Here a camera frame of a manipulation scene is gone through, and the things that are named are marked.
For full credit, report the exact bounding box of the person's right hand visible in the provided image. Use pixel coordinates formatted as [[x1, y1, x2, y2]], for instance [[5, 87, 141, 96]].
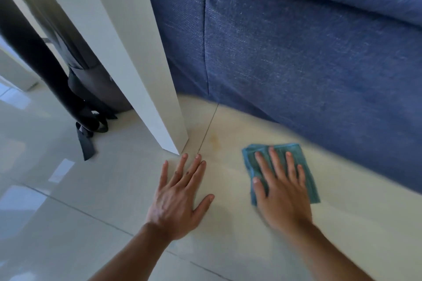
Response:
[[252, 146, 313, 229]]

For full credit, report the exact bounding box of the person's left hand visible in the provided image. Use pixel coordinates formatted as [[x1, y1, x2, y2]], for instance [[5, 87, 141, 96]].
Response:
[[145, 153, 215, 242]]

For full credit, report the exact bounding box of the teal cleaning cloth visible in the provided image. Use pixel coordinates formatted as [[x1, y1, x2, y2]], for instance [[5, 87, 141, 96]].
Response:
[[242, 143, 320, 206]]

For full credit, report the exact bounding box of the person's right forearm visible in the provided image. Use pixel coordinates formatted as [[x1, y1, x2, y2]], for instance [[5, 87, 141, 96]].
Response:
[[274, 218, 375, 281]]

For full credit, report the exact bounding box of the person's left forearm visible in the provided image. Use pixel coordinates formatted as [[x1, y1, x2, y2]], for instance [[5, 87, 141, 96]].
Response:
[[88, 222, 173, 281]]

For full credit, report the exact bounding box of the blue fabric sofa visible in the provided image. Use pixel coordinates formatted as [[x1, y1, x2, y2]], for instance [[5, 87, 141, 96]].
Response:
[[140, 0, 422, 194]]

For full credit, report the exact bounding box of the dark grey bag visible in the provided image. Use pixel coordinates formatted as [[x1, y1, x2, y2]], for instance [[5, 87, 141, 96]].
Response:
[[67, 60, 134, 117]]

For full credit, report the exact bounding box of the white furniture leg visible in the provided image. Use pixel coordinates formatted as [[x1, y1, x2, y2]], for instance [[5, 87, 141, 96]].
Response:
[[29, 0, 189, 155]]

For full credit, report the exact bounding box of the white furniture base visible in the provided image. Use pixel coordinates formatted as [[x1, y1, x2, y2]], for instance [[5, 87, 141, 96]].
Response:
[[0, 44, 41, 91]]

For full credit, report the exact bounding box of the black bag strap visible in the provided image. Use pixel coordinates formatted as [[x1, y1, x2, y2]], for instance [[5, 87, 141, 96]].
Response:
[[75, 111, 118, 161]]

